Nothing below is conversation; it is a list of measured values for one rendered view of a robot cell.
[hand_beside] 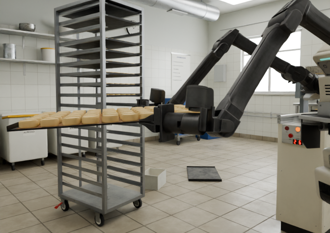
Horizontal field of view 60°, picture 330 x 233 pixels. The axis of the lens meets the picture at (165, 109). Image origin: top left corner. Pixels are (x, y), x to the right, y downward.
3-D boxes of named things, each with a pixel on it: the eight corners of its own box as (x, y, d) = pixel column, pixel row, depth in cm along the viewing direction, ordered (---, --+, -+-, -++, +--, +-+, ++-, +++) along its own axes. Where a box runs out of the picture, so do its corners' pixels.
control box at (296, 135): (283, 142, 216) (284, 123, 216) (316, 146, 198) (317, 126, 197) (281, 142, 214) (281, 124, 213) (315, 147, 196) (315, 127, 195)
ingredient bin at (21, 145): (9, 172, 383) (7, 115, 378) (-3, 163, 430) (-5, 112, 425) (50, 165, 419) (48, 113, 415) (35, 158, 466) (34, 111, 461)
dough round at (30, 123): (24, 126, 83) (24, 119, 83) (41, 125, 83) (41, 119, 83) (15, 129, 78) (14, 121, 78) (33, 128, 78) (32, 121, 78)
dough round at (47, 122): (44, 125, 84) (44, 118, 84) (61, 124, 84) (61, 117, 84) (37, 127, 79) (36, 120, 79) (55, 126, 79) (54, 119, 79)
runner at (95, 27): (108, 27, 221) (107, 23, 220) (105, 26, 218) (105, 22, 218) (60, 37, 259) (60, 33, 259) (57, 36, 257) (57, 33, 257)
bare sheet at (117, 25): (138, 24, 252) (138, 23, 252) (103, 14, 220) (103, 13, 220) (94, 33, 288) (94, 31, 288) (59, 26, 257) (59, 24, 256)
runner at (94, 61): (108, 62, 222) (108, 58, 222) (105, 62, 220) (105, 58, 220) (61, 67, 261) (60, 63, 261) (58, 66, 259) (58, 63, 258)
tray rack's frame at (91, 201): (146, 204, 264) (145, 8, 254) (103, 225, 224) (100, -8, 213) (100, 190, 303) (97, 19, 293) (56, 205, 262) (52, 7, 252)
